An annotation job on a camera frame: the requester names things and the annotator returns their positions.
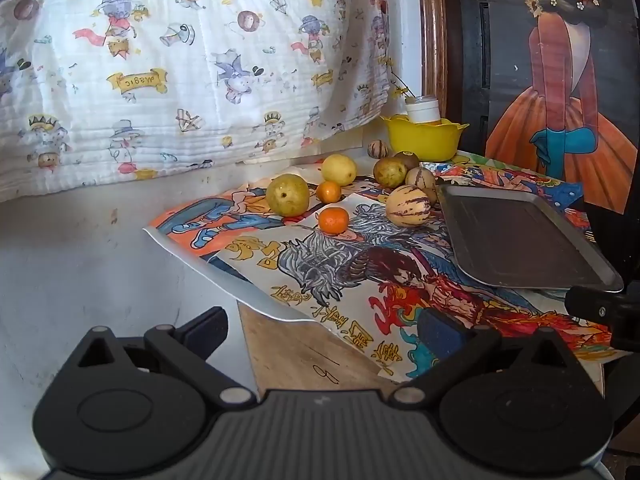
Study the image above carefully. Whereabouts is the olive-brown pear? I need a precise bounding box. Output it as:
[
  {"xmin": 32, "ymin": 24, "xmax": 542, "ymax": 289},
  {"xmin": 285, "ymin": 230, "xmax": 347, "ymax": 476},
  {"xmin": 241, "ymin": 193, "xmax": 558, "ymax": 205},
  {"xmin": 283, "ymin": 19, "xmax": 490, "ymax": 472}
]
[{"xmin": 373, "ymin": 157, "xmax": 408, "ymax": 188}]

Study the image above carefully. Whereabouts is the dried flower twig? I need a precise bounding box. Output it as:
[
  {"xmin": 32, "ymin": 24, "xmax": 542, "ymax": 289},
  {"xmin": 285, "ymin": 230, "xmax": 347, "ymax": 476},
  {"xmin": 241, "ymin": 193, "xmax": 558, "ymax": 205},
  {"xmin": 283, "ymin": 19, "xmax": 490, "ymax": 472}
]
[{"xmin": 385, "ymin": 57, "xmax": 416, "ymax": 101}]

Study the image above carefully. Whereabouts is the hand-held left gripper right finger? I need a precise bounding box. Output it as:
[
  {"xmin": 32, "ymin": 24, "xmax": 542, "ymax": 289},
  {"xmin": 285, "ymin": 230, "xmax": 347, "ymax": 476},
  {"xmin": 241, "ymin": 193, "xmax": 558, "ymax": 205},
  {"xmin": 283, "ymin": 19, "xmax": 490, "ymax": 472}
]
[{"xmin": 387, "ymin": 307, "xmax": 576, "ymax": 407}]

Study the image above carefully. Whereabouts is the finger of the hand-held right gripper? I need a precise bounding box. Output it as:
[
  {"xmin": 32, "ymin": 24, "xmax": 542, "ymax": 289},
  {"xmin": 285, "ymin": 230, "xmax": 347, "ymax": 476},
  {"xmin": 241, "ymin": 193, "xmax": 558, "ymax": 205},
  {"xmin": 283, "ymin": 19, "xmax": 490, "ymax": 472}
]
[{"xmin": 565, "ymin": 285, "xmax": 640, "ymax": 352}]

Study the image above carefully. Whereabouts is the wall poster orange dress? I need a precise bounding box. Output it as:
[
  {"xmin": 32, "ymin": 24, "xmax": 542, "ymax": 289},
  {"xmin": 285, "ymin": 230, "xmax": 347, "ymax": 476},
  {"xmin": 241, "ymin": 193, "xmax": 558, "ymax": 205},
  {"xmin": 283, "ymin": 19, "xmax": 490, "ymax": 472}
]
[{"xmin": 482, "ymin": 0, "xmax": 640, "ymax": 213}]

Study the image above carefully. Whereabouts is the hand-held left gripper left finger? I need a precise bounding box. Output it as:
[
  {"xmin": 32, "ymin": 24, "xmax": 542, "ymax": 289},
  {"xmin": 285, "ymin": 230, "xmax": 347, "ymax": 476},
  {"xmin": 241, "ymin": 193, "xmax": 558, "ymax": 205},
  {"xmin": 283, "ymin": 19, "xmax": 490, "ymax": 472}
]
[{"xmin": 70, "ymin": 306, "xmax": 258, "ymax": 407}]

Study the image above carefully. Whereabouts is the yellow-green pear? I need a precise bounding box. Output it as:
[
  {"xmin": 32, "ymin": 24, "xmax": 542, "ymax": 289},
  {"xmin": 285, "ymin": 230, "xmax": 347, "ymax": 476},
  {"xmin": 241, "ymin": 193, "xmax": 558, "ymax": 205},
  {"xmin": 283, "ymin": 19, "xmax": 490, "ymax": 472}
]
[{"xmin": 265, "ymin": 173, "xmax": 311, "ymax": 218}]

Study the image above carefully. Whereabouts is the white jar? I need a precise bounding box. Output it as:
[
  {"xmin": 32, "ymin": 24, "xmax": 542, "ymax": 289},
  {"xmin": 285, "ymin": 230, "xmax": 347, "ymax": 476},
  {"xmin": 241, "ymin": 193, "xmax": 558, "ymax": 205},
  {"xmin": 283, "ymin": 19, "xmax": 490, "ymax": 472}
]
[{"xmin": 405, "ymin": 96, "xmax": 442, "ymax": 125}]

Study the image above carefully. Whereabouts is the cartoon boys poster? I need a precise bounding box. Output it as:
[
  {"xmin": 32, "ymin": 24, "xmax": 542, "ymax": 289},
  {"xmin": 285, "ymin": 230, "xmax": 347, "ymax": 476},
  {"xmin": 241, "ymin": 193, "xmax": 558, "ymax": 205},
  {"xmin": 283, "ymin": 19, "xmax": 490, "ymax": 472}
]
[{"xmin": 142, "ymin": 157, "xmax": 451, "ymax": 266}]

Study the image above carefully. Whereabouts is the grey-haired anime poster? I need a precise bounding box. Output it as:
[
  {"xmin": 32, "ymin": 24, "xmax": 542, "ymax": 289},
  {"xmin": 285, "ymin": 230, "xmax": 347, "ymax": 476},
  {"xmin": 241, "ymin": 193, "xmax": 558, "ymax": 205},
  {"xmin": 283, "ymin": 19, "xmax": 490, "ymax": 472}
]
[{"xmin": 222, "ymin": 195, "xmax": 621, "ymax": 381}]

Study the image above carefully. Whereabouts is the colourful cartoon poster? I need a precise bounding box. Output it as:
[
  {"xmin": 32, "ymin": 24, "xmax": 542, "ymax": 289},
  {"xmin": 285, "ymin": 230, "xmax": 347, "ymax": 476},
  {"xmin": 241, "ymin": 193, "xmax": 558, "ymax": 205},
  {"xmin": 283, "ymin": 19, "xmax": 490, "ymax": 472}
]
[{"xmin": 420, "ymin": 160, "xmax": 596, "ymax": 241}]

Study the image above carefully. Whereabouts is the yellow green cartoon poster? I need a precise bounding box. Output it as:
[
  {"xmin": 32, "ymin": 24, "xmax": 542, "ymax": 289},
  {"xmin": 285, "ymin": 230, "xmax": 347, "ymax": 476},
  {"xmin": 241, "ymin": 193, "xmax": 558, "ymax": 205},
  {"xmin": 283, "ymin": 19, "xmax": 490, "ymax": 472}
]
[{"xmin": 422, "ymin": 152, "xmax": 511, "ymax": 171}]

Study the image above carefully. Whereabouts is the grey metal tray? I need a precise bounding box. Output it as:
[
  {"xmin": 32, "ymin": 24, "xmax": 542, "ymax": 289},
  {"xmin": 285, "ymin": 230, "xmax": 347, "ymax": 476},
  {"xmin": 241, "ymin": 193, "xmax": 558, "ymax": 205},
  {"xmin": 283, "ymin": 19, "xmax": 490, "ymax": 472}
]
[{"xmin": 436, "ymin": 183, "xmax": 625, "ymax": 293}]

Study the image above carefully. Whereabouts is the orange mandarin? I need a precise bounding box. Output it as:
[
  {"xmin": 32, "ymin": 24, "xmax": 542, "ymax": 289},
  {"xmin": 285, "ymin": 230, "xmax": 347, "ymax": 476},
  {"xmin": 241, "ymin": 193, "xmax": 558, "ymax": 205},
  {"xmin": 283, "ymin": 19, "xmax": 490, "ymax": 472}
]
[
  {"xmin": 315, "ymin": 181, "xmax": 343, "ymax": 204},
  {"xmin": 318, "ymin": 206, "xmax": 350, "ymax": 235}
]

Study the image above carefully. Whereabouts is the brown wooden door frame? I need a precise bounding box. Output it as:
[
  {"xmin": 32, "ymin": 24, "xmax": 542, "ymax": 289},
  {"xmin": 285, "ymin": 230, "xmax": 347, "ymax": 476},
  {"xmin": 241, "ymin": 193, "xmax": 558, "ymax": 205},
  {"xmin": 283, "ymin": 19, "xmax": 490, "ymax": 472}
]
[{"xmin": 416, "ymin": 0, "xmax": 448, "ymax": 111}]

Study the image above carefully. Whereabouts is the yellow flower-shaped bowl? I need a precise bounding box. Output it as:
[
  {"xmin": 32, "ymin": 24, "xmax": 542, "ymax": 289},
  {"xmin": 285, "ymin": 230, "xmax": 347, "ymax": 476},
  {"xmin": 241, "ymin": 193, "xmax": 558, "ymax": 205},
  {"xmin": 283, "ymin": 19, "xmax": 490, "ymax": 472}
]
[{"xmin": 380, "ymin": 114, "xmax": 470, "ymax": 162}]

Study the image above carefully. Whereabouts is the white cartoon printed blanket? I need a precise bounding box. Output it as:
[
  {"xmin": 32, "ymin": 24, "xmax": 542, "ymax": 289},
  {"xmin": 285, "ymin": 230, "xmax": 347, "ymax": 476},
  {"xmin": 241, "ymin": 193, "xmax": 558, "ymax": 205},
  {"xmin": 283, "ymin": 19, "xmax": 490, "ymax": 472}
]
[{"xmin": 0, "ymin": 0, "xmax": 396, "ymax": 196}]

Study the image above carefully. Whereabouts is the yellow pear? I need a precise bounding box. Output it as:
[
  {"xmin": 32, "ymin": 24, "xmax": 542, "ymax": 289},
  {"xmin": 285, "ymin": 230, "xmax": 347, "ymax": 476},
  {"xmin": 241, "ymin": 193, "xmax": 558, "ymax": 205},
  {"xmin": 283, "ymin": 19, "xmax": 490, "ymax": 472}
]
[{"xmin": 320, "ymin": 154, "xmax": 358, "ymax": 186}]

